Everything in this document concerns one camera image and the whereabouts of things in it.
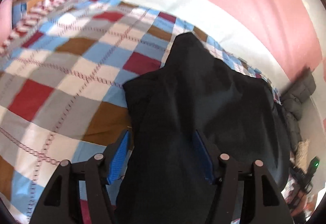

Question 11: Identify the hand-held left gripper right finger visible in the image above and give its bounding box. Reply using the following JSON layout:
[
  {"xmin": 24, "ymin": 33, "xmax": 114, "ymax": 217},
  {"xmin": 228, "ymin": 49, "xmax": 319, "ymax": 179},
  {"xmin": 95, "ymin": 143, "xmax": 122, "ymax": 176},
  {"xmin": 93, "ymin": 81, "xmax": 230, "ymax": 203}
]
[{"xmin": 192, "ymin": 130, "xmax": 292, "ymax": 224}]

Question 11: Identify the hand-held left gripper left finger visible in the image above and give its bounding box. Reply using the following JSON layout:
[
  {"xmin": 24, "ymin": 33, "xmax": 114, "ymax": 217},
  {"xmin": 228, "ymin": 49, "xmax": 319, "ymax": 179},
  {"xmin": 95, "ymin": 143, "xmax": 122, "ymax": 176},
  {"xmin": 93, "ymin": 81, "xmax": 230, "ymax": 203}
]
[{"xmin": 29, "ymin": 129, "xmax": 133, "ymax": 224}]

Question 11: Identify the black long padded coat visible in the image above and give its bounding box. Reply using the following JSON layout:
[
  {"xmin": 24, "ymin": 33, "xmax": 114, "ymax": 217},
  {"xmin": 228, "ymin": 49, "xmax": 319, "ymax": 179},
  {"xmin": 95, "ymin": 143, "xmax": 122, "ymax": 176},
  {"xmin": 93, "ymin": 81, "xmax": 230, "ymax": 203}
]
[{"xmin": 115, "ymin": 32, "xmax": 291, "ymax": 224}]

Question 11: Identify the person's right forearm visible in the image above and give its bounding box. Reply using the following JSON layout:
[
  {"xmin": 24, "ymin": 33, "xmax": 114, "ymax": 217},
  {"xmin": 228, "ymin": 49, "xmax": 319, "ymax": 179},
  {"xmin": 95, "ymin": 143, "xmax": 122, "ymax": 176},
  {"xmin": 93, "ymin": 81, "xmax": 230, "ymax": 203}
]
[{"xmin": 292, "ymin": 200, "xmax": 316, "ymax": 218}]

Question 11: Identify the speckled beige rolled cushion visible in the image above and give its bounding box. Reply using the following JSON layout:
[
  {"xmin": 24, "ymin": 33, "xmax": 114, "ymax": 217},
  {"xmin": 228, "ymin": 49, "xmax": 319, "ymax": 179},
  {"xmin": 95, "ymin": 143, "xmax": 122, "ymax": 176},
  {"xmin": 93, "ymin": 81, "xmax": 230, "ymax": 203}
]
[{"xmin": 290, "ymin": 139, "xmax": 311, "ymax": 171}]

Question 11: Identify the grey quilted jacket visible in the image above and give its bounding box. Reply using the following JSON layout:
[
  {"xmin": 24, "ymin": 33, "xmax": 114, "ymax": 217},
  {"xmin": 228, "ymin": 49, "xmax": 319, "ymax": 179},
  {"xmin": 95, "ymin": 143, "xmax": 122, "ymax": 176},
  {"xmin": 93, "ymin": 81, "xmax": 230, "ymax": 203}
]
[{"xmin": 280, "ymin": 67, "xmax": 317, "ymax": 153}]

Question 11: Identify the checkered patchwork bed blanket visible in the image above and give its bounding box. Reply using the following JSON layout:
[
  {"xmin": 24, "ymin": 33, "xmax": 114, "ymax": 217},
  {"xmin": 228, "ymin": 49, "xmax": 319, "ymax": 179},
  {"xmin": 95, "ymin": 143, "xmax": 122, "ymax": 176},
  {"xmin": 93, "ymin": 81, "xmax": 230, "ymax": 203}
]
[{"xmin": 0, "ymin": 0, "xmax": 282, "ymax": 224}]

